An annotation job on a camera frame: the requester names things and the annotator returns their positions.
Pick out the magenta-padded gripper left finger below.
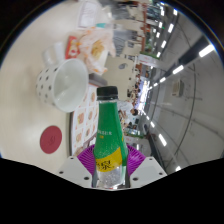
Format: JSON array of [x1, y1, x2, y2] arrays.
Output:
[[57, 143, 98, 188]]

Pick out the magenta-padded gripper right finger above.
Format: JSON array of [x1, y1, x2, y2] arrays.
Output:
[[125, 144, 168, 188]]

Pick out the green-labelled clear drink bottle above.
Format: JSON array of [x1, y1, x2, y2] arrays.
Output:
[[92, 85, 130, 190]]

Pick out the flat round red coaster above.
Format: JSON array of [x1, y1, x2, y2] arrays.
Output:
[[39, 125, 63, 155]]

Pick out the printed paper tray liner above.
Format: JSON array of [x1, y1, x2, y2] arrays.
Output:
[[72, 84, 100, 156]]

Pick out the ceiling air conditioner unit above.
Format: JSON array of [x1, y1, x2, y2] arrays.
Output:
[[171, 80, 185, 98]]

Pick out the white polka-dot mug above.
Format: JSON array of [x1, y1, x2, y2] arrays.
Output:
[[35, 42, 90, 114]]

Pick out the beige chair with round hole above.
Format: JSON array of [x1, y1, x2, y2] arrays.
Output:
[[105, 54, 138, 92]]

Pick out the ceiling light strips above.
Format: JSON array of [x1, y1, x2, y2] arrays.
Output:
[[143, 3, 216, 172]]

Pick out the white paper card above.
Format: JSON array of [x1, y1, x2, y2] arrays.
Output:
[[77, 1, 102, 28]]

